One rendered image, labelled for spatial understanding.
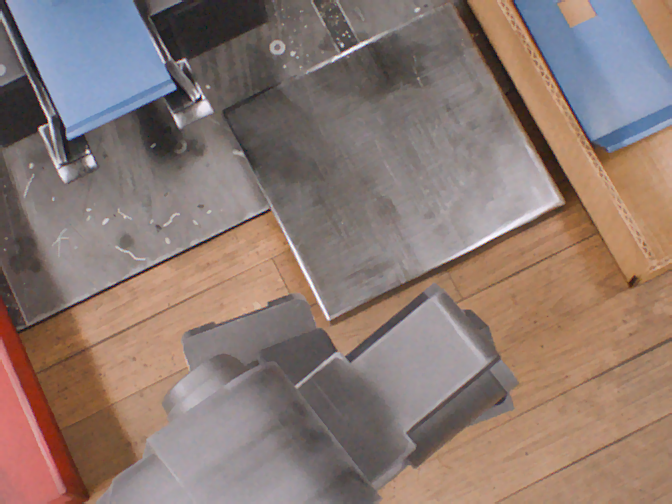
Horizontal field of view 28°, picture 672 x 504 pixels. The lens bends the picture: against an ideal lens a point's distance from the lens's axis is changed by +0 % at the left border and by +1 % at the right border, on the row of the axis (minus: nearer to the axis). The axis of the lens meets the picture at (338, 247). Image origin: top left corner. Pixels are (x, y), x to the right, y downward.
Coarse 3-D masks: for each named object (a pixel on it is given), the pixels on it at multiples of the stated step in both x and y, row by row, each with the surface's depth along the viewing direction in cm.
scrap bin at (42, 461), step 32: (0, 320) 84; (0, 352) 81; (0, 384) 86; (32, 384) 84; (0, 416) 86; (32, 416) 80; (0, 448) 85; (32, 448) 85; (64, 448) 84; (0, 480) 85; (32, 480) 85; (64, 480) 80
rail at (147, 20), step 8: (136, 0) 83; (136, 8) 83; (144, 8) 83; (144, 16) 83; (144, 24) 83; (152, 24) 83; (152, 32) 83; (152, 40) 83; (160, 40) 83; (160, 48) 82; (160, 56) 82; (168, 56) 82
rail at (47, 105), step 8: (0, 0) 84; (0, 8) 84; (0, 16) 84; (8, 16) 83; (8, 24) 83; (8, 32) 83; (16, 32) 83; (16, 40) 83; (16, 48) 83; (24, 48) 83; (24, 56) 83; (24, 64) 83; (32, 64) 83; (32, 72) 82; (32, 80) 82; (40, 80) 82; (40, 88) 82; (40, 96) 82; (48, 104) 82; (48, 112) 82
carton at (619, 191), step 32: (480, 0) 88; (576, 0) 91; (640, 0) 91; (512, 32) 84; (512, 64) 88; (544, 64) 90; (544, 96) 84; (544, 128) 88; (576, 128) 82; (576, 160) 84; (608, 160) 88; (640, 160) 88; (576, 192) 88; (608, 192) 81; (640, 192) 87; (608, 224) 84; (640, 224) 87; (640, 256) 81
